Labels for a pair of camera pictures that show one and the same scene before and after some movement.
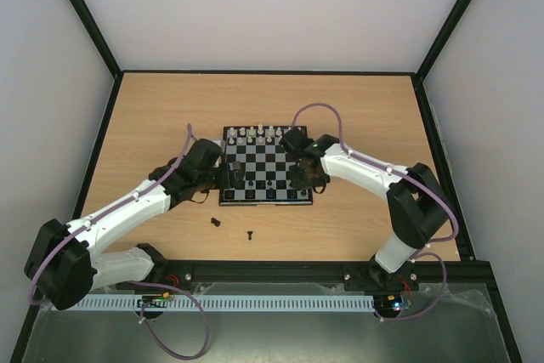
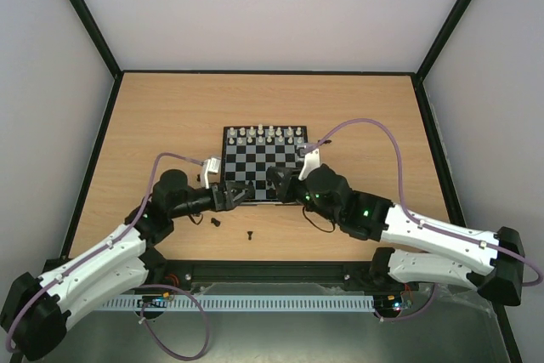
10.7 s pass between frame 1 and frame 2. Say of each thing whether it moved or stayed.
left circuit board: stayed
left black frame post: stayed
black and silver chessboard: stayed
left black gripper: moved
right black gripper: moved
